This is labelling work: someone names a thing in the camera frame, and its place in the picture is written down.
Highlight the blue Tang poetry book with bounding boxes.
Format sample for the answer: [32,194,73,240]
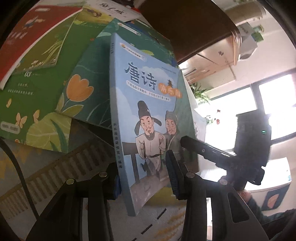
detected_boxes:
[109,33,198,216]

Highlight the teal insect book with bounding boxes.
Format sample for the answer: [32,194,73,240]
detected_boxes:
[55,17,178,130]

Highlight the green insect book 03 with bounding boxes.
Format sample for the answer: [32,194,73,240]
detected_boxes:
[1,20,105,153]

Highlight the olive insect book 04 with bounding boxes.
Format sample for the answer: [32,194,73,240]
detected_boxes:
[12,6,117,75]

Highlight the red fairy tales book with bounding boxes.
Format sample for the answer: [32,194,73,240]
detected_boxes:
[1,5,82,90]

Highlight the person's right hand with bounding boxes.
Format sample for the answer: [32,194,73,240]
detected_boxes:
[237,190,254,205]

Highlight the white rabbit hill book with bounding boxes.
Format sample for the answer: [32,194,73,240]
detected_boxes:
[185,80,207,142]
[86,0,142,22]

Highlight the small floor green plant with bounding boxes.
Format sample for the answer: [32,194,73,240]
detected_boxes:
[190,82,210,105]

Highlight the patterned blue table mat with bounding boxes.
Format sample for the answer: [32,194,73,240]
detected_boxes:
[0,117,188,241]

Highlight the dark brown wooden cabinet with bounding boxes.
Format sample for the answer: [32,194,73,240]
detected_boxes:
[138,0,241,84]

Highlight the green white boxes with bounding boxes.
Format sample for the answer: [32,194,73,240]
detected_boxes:
[237,23,264,61]

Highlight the potted plant in cylinder vase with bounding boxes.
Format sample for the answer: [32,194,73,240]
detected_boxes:
[225,1,266,25]

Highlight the dark green insect book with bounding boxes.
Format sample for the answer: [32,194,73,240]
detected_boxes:
[126,19,178,67]

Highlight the black cable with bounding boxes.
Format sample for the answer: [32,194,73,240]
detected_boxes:
[0,138,40,220]

